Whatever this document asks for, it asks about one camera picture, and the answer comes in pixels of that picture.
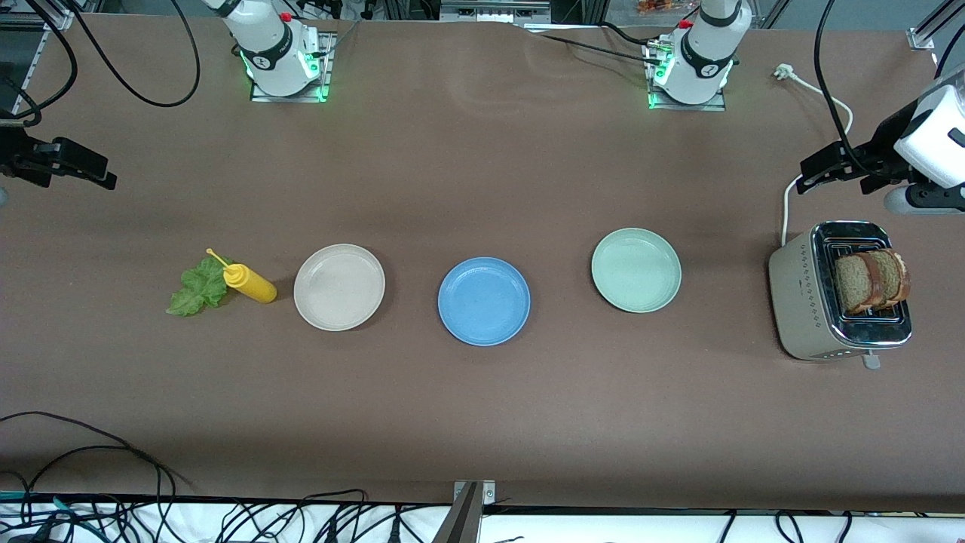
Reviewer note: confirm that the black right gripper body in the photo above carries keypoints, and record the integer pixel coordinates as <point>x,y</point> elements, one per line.
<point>15,154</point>

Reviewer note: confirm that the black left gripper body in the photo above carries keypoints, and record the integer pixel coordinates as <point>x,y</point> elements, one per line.
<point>879,154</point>

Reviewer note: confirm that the brown bread slice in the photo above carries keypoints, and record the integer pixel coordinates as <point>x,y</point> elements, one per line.
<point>852,285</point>
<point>897,275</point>

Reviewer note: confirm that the green lettuce leaf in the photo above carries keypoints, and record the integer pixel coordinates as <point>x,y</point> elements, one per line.
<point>197,290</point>

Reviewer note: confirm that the yellow mustard squeeze bottle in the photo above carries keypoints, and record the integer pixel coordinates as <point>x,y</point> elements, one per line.
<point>252,285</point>

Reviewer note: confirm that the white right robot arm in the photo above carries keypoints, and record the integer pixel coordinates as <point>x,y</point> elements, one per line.
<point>271,45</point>

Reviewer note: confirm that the pale green plate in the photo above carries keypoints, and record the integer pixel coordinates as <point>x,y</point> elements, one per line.
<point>637,270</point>

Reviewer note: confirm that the beige plate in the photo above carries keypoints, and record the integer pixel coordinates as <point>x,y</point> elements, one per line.
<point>339,286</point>

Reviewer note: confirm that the blue plate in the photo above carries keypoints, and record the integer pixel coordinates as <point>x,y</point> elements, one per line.
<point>482,302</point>

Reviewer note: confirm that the beige chrome toaster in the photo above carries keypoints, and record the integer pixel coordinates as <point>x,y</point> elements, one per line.
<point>799,302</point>

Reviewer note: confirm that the orange object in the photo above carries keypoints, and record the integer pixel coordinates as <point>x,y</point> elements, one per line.
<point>663,6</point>

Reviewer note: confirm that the grey metal box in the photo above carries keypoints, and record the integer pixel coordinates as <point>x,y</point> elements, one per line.
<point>490,11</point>

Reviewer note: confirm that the perforated metal rail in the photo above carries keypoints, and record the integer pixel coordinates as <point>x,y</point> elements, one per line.
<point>26,90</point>

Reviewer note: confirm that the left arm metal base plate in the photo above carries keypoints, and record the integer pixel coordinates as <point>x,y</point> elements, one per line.
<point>720,105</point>

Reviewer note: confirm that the aluminium corner bracket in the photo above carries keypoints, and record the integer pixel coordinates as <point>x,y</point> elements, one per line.
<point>921,38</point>

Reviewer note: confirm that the aluminium frame bar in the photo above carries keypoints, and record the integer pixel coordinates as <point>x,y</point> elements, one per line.
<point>45,19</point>

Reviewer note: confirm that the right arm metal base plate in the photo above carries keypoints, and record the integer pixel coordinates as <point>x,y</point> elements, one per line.
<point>328,53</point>

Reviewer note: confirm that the metal table edge bracket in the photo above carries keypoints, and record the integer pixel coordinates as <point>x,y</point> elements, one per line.
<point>467,520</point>

